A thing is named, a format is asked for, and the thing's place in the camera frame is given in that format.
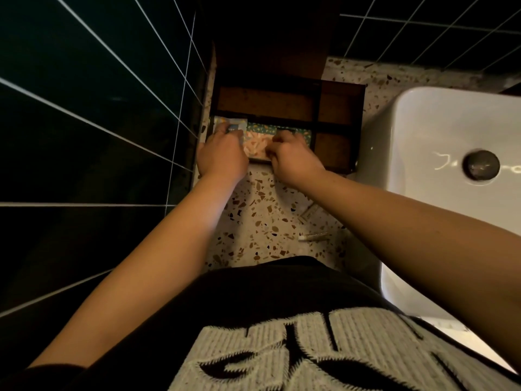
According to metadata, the person's right hand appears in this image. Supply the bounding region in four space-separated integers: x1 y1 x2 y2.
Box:
265 130 329 191

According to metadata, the person's left hand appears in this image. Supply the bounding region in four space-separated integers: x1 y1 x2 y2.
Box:
197 121 250 183

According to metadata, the small blue and white packet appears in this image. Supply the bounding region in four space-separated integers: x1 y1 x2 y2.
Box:
212 116 248 135

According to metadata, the patterned green and pink packet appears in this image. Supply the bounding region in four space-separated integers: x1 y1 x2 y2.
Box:
243 122 313 162

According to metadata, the person's right forearm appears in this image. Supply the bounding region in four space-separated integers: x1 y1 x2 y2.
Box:
296 170 521 373

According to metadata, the person's left forearm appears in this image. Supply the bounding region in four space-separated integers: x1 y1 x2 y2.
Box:
28 172 245 369

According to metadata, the dark wooden organiser tray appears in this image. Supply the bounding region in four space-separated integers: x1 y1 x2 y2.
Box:
205 71 367 175

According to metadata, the white ceramic sink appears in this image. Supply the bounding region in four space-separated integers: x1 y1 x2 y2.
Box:
346 86 521 322

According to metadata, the black shirt with grey print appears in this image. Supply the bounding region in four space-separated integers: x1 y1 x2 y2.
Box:
0 256 521 391

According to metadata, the metal sink drain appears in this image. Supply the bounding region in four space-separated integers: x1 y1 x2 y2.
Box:
462 149 501 181

